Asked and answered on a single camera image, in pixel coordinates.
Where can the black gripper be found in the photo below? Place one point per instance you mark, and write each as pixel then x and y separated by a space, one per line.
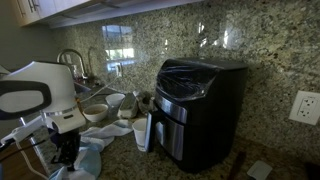
pixel 67 147

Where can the white and blue cloth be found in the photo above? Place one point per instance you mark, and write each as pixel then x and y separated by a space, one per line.
pixel 88 164

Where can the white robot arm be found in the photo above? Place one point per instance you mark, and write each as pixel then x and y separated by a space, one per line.
pixel 47 88

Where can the chrome kitchen faucet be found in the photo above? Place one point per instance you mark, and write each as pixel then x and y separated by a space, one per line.
pixel 74 60

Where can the upper kitchen cabinet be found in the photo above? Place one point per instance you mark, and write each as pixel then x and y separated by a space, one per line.
pixel 60 13

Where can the bowl with brown food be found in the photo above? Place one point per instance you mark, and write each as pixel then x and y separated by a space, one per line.
pixel 96 112

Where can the white empty bowl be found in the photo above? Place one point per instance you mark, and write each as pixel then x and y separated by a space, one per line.
pixel 115 99

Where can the clear plastic container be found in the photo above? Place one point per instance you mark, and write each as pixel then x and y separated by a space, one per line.
pixel 128 108

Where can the white paper cup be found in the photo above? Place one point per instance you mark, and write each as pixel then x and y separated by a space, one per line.
pixel 139 127

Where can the black air fryer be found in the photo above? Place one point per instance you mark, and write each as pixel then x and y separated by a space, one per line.
pixel 197 104

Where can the white card on counter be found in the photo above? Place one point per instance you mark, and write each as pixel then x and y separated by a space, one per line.
pixel 259 170

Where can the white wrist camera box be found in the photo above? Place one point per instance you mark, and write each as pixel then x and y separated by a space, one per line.
pixel 20 133

